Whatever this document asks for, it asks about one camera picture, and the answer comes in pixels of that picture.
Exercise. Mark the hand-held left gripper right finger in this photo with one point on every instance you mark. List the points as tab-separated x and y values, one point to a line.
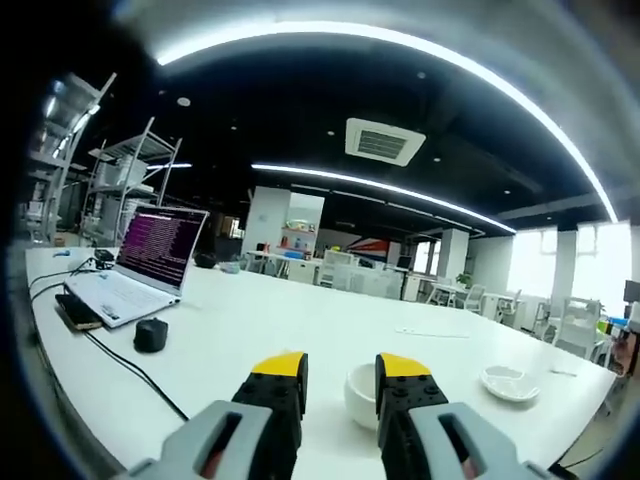
425	425

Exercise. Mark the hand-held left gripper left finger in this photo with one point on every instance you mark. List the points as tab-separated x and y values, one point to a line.
260	425

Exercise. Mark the white ceramic coffee cup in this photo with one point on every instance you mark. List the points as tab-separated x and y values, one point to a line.
358	400

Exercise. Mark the white ceramic coffee tray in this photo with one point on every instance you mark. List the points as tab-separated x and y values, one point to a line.
510	383

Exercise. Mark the white coffee spoon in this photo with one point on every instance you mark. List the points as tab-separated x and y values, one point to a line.
564	372

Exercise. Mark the white tabletop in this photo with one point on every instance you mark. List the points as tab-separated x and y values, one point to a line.
280	320

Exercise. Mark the white flat strip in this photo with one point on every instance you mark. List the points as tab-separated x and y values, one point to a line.
432	332

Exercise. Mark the white office chair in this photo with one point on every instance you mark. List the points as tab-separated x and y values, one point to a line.
475	298

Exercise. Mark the black computer mouse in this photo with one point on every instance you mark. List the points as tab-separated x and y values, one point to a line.
150	335

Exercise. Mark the white mesh partition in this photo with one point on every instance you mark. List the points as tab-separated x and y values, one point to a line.
367	280

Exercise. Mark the black round object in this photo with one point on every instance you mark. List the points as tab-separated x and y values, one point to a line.
205	259

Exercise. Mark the white laptop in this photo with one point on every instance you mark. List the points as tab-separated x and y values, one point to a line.
150	270

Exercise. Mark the black smartphone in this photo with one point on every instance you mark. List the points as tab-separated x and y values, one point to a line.
77	312

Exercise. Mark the small black device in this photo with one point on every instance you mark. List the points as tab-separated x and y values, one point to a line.
103	255

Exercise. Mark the blue small object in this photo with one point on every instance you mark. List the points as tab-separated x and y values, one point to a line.
62	253

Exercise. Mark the ceiling air conditioner vent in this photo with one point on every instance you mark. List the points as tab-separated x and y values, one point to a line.
384	141

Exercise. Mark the tall metal storage shelf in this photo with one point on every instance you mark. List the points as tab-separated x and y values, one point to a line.
57	155

